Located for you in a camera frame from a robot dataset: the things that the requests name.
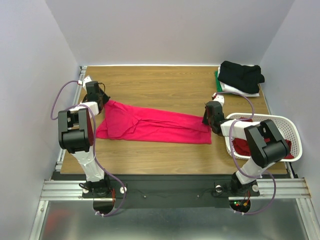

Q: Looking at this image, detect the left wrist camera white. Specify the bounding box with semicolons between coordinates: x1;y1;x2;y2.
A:
77;75;93;89

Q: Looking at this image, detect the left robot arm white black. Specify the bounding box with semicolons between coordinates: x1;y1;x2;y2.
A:
57;76;111;198

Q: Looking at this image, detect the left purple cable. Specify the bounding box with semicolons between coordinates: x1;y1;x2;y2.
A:
50;80;127;218

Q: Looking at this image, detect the purple cable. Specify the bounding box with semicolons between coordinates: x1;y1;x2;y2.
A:
214;91;277;216
50;80;127;218

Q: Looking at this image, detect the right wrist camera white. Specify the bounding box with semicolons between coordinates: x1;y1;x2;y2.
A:
211;92;225;106

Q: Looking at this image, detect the aluminium rail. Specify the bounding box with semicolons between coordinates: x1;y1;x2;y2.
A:
50;66;87;172
40;178;311;202

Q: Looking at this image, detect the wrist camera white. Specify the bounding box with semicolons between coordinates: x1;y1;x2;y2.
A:
211;92;225;106
77;75;93;89

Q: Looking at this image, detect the folded black t shirt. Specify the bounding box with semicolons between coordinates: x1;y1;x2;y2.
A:
218;60;265;94

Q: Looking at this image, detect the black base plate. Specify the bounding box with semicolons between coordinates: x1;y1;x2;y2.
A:
82;174;261;210

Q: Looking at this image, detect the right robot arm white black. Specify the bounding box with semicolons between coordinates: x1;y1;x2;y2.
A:
202;100;291;195

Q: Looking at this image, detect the folded white t shirt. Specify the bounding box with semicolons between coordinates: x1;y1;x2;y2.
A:
217;66;260;98

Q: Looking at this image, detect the white plastic laundry basket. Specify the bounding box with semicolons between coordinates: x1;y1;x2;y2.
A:
224;112;303;162

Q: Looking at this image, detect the folded green t shirt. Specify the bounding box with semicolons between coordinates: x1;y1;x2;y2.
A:
214;71;224;93

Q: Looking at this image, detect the dark red t shirt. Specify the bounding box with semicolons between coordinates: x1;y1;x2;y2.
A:
232;119;295;160

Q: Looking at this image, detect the left aluminium rail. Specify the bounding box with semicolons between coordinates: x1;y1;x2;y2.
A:
50;66;87;172

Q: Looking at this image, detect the front aluminium rail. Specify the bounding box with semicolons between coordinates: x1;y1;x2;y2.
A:
40;178;311;202

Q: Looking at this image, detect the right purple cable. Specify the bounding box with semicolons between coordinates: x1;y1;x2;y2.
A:
214;91;277;216

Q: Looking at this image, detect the pink t shirt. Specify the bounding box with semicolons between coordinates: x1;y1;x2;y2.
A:
96;100;212;145

